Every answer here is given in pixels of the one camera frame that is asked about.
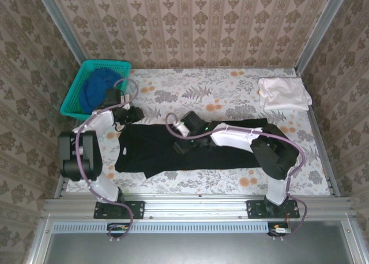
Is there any black t-shirt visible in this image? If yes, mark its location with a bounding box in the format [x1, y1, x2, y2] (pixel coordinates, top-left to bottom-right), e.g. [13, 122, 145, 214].
[115, 118, 269, 180]

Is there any white t-shirt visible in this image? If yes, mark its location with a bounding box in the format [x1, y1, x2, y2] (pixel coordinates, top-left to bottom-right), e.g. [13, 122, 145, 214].
[258, 77, 313, 112]

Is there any blue t-shirt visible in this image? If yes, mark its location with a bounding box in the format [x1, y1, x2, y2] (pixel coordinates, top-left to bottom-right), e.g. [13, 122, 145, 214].
[79, 69, 123, 115]

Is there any floral tablecloth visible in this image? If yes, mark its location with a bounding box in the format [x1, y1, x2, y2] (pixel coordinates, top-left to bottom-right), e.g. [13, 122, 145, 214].
[66, 67, 331, 195]

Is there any teal plastic basket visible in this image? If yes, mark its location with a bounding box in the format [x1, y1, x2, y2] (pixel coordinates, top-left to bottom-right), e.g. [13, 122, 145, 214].
[59, 59, 132, 123]

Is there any grey metal panel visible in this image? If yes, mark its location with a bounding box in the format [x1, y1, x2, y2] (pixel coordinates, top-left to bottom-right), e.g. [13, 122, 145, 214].
[28, 220, 369, 264]

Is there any small controller board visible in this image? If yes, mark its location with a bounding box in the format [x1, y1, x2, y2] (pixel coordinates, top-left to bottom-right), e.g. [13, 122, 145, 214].
[267, 222, 292, 237]
[107, 222, 131, 237]

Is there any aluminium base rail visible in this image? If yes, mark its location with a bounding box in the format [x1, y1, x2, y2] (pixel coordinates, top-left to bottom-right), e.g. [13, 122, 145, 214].
[42, 193, 357, 220]

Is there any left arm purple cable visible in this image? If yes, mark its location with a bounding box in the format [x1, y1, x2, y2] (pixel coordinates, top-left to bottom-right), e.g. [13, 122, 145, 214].
[75, 78, 140, 243]

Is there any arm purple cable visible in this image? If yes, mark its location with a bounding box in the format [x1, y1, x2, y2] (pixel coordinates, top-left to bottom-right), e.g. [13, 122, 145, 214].
[75, 78, 140, 243]
[165, 112, 314, 242]

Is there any slotted grey cable duct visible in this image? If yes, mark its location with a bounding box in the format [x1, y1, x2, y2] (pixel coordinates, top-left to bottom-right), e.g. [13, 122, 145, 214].
[53, 221, 289, 235]

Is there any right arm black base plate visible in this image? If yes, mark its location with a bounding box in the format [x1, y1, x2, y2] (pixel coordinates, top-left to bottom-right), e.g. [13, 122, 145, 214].
[246, 199, 300, 220]

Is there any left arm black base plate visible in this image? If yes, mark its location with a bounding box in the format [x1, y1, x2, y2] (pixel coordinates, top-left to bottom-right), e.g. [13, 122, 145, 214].
[93, 200, 145, 220]

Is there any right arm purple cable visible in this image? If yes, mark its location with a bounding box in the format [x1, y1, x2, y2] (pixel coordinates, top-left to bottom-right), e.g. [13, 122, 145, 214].
[165, 112, 314, 242]

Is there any aluminium frame post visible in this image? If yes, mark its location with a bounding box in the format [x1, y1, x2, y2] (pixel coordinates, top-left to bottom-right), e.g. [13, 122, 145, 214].
[295, 0, 351, 74]
[33, 0, 87, 66]

